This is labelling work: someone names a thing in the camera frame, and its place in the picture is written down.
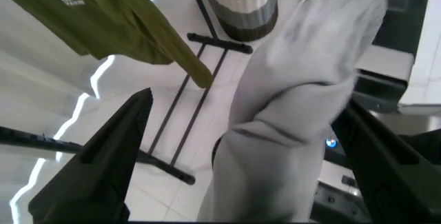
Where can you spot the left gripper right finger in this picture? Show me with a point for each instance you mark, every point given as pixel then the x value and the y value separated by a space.
pixel 406 189

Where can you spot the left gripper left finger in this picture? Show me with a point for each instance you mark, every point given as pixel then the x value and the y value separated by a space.
pixel 69 200

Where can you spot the pale grey garment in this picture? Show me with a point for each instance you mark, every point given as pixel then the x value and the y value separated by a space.
pixel 293 79

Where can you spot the green printed shirt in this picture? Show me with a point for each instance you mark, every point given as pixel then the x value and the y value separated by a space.
pixel 103 20

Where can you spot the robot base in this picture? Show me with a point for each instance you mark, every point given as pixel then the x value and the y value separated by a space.
pixel 396 62

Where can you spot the black clothes rack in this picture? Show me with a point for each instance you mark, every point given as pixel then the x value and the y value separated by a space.
pixel 220 43

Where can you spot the white laundry basket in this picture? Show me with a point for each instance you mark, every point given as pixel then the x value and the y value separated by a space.
pixel 241 7

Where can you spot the white curtain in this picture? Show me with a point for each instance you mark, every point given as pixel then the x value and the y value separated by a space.
pixel 27 79

